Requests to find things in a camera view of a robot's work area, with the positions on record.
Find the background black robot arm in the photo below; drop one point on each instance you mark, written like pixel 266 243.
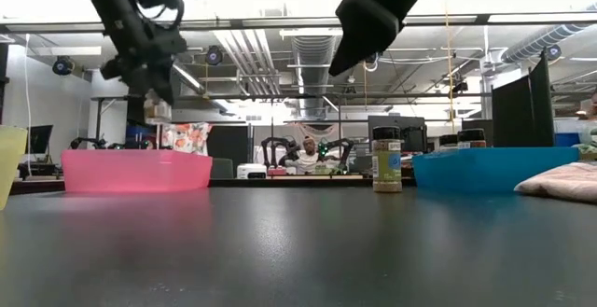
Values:
pixel 277 146
pixel 338 148

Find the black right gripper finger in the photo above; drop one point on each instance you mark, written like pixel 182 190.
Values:
pixel 366 32

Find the silver ribbed ceiling duct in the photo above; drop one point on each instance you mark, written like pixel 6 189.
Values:
pixel 313 64

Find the tall yellow-green label spice bottle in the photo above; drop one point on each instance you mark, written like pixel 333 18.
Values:
pixel 448 141

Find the dark green chair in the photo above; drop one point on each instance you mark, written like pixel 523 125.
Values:
pixel 222 169

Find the small glass jar yellow label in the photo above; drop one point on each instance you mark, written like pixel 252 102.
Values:
pixel 157 110

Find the blue barrel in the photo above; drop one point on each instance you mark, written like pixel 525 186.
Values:
pixel 567 140

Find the pink plastic bin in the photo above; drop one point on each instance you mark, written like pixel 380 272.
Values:
pixel 135 171

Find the silver slanted ceiling duct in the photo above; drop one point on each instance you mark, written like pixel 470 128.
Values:
pixel 550 38

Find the black partition panel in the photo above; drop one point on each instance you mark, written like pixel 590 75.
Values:
pixel 522 111

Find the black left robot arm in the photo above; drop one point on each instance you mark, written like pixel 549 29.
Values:
pixel 112 4

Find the pale pink cloth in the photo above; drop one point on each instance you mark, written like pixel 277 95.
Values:
pixel 559 181

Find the floral patterned cloth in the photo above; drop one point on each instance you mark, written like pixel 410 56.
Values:
pixel 186 138

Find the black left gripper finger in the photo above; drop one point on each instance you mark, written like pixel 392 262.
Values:
pixel 164 85
pixel 135 106

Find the round ceiling dome camera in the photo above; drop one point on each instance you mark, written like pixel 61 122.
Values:
pixel 214 55
pixel 62 65
pixel 553 52

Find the orange spice bottle black cap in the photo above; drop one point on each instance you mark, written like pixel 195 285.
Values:
pixel 472 138

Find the green-label spice bottle black cap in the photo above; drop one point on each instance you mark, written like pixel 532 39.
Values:
pixel 387 167

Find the small black side monitor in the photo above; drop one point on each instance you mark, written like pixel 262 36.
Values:
pixel 41 139

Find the person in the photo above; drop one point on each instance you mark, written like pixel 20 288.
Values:
pixel 310 155

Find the white box device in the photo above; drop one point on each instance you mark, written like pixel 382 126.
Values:
pixel 252 171

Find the blue plastic bin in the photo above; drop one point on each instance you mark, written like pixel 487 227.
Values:
pixel 485 169

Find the yellow-green plastic bin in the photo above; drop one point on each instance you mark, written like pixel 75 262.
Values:
pixel 9 167

